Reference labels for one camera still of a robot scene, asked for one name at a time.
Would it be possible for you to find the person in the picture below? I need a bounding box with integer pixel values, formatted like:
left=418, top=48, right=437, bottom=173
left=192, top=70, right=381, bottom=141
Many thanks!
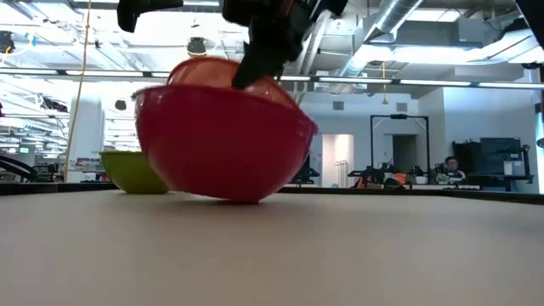
left=441, top=156, right=468, bottom=182

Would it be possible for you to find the white pillar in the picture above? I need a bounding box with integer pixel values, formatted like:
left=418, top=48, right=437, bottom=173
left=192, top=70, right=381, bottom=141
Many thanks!
left=66, top=91, right=106, bottom=184

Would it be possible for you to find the black round ceiling fixture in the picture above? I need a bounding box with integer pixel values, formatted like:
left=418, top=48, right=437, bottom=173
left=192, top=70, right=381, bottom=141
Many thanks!
left=186, top=37, right=208, bottom=59

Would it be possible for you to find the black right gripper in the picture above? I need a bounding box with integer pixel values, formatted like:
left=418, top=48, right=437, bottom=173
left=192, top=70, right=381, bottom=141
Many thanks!
left=220, top=0, right=349, bottom=91

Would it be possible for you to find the large red plastic bowl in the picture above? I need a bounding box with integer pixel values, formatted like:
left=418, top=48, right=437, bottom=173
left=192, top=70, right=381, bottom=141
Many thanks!
left=133, top=56, right=319, bottom=204

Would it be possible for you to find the black curved bracket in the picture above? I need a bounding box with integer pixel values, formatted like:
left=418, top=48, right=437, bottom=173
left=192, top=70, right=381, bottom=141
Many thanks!
left=0, top=154, right=39, bottom=182

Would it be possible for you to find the black table edge frame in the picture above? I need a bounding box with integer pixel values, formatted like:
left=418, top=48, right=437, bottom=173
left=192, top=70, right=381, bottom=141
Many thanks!
left=0, top=181, right=544, bottom=206

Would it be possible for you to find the long ceiling light strip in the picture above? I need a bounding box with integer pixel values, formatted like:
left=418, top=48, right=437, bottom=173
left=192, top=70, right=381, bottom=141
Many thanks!
left=0, top=66, right=544, bottom=91

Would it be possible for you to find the yellow cable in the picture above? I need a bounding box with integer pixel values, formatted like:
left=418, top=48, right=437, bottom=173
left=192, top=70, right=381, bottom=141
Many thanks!
left=63, top=0, right=94, bottom=184

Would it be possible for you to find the silver ventilation duct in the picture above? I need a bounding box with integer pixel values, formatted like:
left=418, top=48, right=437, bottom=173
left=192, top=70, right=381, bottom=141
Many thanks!
left=329, top=0, right=426, bottom=95

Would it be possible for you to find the black equipment rack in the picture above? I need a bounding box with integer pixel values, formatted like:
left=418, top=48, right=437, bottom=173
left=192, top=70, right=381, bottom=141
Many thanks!
left=450, top=136, right=536, bottom=192

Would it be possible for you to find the black rectangular stand frame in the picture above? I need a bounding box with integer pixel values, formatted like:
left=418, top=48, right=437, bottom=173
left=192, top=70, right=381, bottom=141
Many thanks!
left=369, top=113, right=431, bottom=184

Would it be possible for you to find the green plastic bowl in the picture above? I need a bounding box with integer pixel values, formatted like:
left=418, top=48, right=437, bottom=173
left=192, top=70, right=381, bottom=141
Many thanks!
left=99, top=150, right=171, bottom=196

